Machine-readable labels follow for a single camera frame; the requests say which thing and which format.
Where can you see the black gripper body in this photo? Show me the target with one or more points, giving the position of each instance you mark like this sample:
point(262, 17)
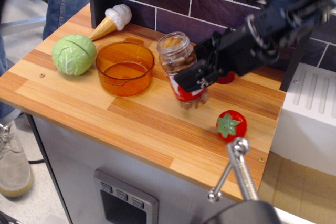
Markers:
point(240, 51)

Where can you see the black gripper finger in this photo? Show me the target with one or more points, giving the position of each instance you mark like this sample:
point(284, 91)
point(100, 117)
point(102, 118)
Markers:
point(200, 75)
point(191, 57)

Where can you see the clear almond jar red label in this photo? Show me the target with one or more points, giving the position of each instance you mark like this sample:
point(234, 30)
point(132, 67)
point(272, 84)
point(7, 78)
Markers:
point(173, 51)

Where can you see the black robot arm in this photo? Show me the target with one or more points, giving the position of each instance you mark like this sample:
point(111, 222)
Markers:
point(284, 21)

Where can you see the orange transparent plastic pot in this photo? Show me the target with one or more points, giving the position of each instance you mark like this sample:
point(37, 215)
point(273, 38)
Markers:
point(125, 68)

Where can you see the red plastic jar lid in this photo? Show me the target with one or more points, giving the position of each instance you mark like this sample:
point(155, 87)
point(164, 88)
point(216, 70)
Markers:
point(227, 79)

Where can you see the red toy strawberry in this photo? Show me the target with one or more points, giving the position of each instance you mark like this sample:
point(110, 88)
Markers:
point(230, 125)

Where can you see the toy ice cream cone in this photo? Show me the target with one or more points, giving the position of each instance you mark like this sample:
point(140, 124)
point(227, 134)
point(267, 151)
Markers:
point(115, 19)

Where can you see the white toy sink unit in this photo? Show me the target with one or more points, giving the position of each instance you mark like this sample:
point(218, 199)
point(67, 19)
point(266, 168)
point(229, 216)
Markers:
point(305, 133)

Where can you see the green toy cabbage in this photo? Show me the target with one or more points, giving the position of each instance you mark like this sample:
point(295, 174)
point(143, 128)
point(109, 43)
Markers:
point(74, 54)

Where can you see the grey toy oven panel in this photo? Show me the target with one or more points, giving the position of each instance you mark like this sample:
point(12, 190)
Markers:
point(123, 203)

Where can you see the beige suede shoe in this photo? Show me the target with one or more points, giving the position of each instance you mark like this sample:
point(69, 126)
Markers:
point(16, 176)

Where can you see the black vertical frame post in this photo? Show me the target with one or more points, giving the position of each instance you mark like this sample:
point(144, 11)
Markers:
point(295, 60)

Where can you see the metal clamp screw handle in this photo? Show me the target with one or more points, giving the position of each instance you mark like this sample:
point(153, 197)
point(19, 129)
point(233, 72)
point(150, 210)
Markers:
point(251, 209)

